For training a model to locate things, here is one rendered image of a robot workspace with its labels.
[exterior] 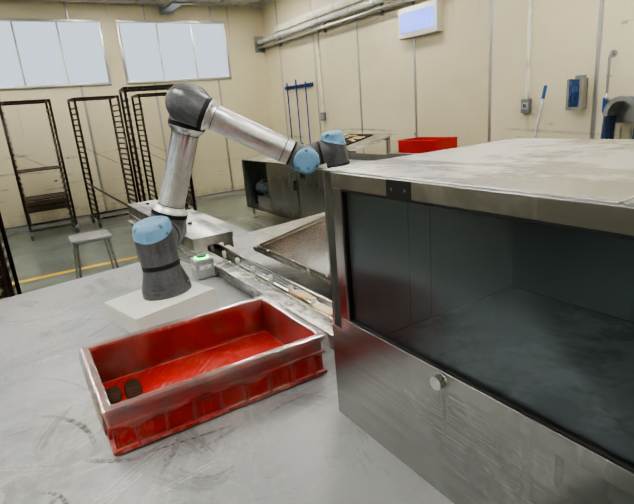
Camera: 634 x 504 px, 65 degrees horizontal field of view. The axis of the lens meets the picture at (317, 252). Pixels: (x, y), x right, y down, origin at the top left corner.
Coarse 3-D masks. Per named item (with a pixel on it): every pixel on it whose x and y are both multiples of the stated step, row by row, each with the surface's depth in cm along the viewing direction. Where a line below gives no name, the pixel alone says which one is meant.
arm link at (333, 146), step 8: (320, 136) 159; (328, 136) 156; (336, 136) 156; (320, 144) 157; (328, 144) 157; (336, 144) 156; (344, 144) 158; (328, 152) 157; (336, 152) 157; (344, 152) 158; (328, 160) 159; (336, 160) 158; (344, 160) 159
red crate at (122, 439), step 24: (264, 336) 134; (192, 360) 124; (216, 360) 123; (312, 360) 110; (120, 384) 115; (144, 384) 115; (168, 384) 114; (240, 384) 102; (264, 384) 105; (288, 384) 108; (192, 408) 97; (216, 408) 100; (120, 432) 91; (144, 432) 93; (168, 432) 95
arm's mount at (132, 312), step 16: (192, 288) 155; (208, 288) 153; (112, 304) 152; (128, 304) 150; (144, 304) 148; (160, 304) 146; (176, 304) 145; (192, 304) 148; (208, 304) 152; (112, 320) 154; (128, 320) 142; (144, 320) 139; (160, 320) 142
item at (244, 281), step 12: (132, 216) 303; (192, 252) 210; (204, 252) 207; (216, 264) 189; (228, 264) 187; (228, 276) 178; (240, 276) 173; (252, 276) 171; (240, 288) 170; (252, 288) 161; (264, 288) 159; (276, 288) 158; (276, 300) 148; (288, 300) 147; (300, 312) 138; (312, 312) 137; (312, 324) 130; (324, 324) 129
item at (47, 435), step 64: (0, 320) 162; (64, 320) 158; (0, 384) 121; (64, 384) 118; (320, 384) 109; (0, 448) 96; (64, 448) 95; (192, 448) 92; (256, 448) 90; (320, 448) 89; (384, 448) 87
